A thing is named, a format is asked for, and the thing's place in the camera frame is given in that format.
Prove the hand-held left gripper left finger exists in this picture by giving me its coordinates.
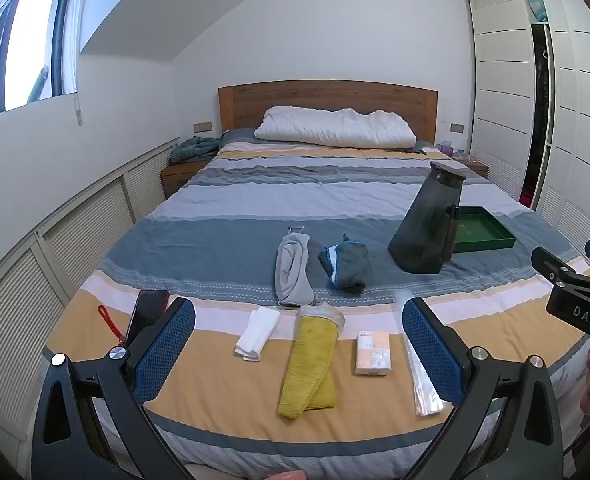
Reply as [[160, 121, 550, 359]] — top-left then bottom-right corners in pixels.
[[31, 297, 198, 480]]

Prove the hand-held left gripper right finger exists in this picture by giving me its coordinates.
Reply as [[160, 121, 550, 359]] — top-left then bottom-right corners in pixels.
[[400, 296, 568, 480]]

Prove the clear plastic packet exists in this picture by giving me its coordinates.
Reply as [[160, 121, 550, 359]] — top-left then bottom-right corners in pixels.
[[395, 287, 448, 417]]

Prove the tissue packet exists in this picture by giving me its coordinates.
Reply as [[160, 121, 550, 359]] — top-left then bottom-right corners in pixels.
[[355, 330, 392, 377]]

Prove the green tray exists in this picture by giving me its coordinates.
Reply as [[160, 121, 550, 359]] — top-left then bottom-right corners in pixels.
[[452, 206, 517, 254]]

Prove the white cloth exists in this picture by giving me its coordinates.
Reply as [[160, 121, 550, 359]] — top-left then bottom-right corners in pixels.
[[234, 306, 282, 362]]

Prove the yellow towel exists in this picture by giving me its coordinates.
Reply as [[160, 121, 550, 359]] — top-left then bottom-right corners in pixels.
[[277, 302, 346, 421]]

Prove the dark blue-green cloth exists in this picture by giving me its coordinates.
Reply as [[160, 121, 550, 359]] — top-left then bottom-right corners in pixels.
[[318, 234, 370, 295]]

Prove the grey cloth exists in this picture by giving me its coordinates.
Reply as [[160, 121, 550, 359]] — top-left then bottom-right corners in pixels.
[[275, 226, 318, 308]]

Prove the wooden nightstand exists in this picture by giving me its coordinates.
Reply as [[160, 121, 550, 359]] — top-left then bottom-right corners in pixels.
[[452, 152, 490, 178], [161, 160, 210, 200]]

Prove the dark grey water jug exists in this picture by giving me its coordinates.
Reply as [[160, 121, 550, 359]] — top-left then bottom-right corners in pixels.
[[388, 161, 468, 275]]

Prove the white louvered wardrobe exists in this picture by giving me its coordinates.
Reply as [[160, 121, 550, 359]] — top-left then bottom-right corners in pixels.
[[462, 0, 590, 256]]

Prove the bed with striped bedspread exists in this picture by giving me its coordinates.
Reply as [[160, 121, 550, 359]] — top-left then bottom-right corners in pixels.
[[45, 137, 590, 480]]

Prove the teal crumpled cloth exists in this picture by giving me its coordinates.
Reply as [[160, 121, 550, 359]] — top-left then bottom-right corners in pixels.
[[169, 136, 222, 163]]

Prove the white pillow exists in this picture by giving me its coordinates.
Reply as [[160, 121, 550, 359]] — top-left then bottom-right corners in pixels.
[[254, 106, 416, 149]]

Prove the wooden headboard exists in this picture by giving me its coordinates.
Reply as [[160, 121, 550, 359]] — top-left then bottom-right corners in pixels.
[[218, 80, 439, 143]]

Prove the window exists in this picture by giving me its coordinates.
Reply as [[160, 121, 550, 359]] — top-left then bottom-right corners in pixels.
[[0, 0, 78, 123]]

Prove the black smartphone with red strap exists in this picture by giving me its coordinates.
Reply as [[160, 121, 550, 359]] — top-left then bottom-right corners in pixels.
[[98, 289, 172, 345]]

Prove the white louvered wall cabinet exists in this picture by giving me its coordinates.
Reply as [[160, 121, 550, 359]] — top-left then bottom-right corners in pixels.
[[0, 137, 180, 441]]

